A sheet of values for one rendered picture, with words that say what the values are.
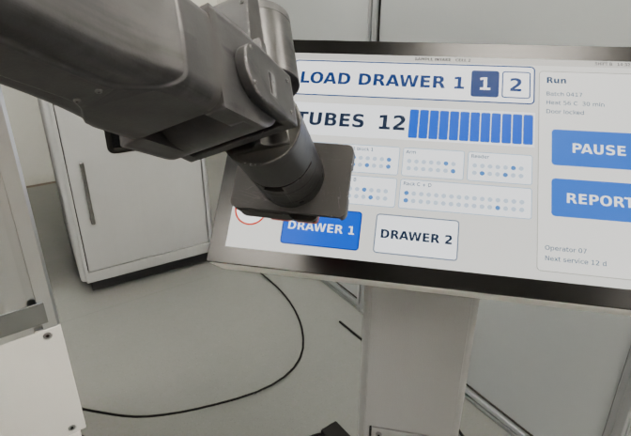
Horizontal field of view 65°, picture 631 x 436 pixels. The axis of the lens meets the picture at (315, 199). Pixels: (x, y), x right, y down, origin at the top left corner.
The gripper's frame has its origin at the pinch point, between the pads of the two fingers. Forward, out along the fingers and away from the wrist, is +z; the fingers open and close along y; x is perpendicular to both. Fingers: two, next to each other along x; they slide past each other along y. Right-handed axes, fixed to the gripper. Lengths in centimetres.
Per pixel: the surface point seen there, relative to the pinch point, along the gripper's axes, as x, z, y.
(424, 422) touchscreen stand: 23.5, 35.8, -15.4
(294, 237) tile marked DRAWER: 2.3, 7.3, 2.8
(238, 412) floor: 41, 117, 39
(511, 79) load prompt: -19.9, 7.6, -20.7
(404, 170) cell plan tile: -7.1, 7.4, -9.1
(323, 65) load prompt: -20.8, 7.6, 2.6
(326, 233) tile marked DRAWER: 1.4, 7.3, -0.9
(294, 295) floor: -2, 170, 38
